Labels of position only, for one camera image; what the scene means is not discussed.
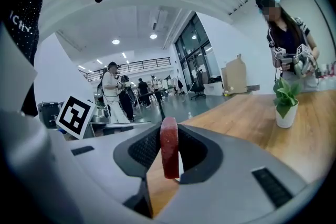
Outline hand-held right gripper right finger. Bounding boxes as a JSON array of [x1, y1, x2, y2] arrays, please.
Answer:
[[154, 124, 317, 224]]

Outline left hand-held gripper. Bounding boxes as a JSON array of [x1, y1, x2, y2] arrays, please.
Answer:
[[55, 95, 159, 140]]

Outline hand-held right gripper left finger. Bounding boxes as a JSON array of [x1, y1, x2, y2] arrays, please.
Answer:
[[49, 122, 162, 224]]

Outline red slice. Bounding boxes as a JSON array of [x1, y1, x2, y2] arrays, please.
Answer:
[[159, 116, 181, 180]]

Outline black balcony railing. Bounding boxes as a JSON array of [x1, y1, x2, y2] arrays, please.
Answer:
[[78, 56, 172, 82]]

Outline black office chair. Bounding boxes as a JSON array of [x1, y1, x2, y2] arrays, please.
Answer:
[[189, 70, 207, 101]]

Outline white storage box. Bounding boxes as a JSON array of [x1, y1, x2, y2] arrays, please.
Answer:
[[203, 82, 224, 97]]

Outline small green potted plant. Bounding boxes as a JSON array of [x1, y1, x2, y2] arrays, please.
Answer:
[[272, 77, 303, 130]]

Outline black framed glass doors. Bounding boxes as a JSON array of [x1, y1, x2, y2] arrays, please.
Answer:
[[174, 12, 222, 93]]

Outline ceiling air conditioner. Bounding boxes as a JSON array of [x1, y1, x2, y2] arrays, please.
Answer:
[[149, 7, 169, 33]]

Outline brown cardboard box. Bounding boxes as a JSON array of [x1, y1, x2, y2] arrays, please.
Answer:
[[221, 54, 248, 95]]

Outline silver flask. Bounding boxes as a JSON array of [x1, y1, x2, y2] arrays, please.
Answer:
[[292, 54, 307, 79]]

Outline person's black sparkly shirt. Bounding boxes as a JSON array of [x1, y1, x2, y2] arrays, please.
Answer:
[[0, 0, 56, 118]]

